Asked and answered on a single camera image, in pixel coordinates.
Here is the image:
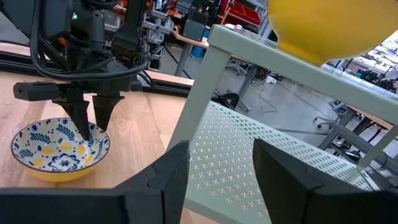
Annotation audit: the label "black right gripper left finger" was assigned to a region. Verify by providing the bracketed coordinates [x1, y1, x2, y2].
[0, 139, 191, 224]

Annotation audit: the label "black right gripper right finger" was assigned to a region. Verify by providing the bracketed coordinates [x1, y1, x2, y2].
[252, 138, 398, 224]

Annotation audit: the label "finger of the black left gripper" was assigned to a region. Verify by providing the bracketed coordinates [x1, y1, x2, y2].
[91, 95, 126, 132]
[52, 90, 91, 141]

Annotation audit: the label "yellow ceramic bowl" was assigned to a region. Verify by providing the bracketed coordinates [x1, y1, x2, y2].
[11, 117, 111, 183]
[267, 0, 398, 66]

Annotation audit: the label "grey parts drawer rack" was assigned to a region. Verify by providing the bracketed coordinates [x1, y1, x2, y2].
[141, 0, 175, 44]

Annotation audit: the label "wooden desk grey legs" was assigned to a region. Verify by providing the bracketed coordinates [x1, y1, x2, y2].
[170, 29, 249, 77]
[317, 105, 398, 175]

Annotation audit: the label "blue bin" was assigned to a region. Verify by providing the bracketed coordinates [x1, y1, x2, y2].
[190, 45, 203, 59]

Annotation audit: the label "pale green perforated metal shelf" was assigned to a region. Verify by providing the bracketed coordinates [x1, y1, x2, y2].
[166, 24, 398, 224]

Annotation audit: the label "grey office chair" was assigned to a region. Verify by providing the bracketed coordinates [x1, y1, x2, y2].
[313, 99, 351, 130]

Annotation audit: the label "black box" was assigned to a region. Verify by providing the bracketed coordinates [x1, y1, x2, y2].
[182, 9, 208, 42]

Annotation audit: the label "red plastic crate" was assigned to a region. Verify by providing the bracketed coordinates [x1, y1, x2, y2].
[217, 0, 262, 26]

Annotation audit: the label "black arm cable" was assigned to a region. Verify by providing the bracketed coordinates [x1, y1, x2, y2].
[29, 0, 149, 81]

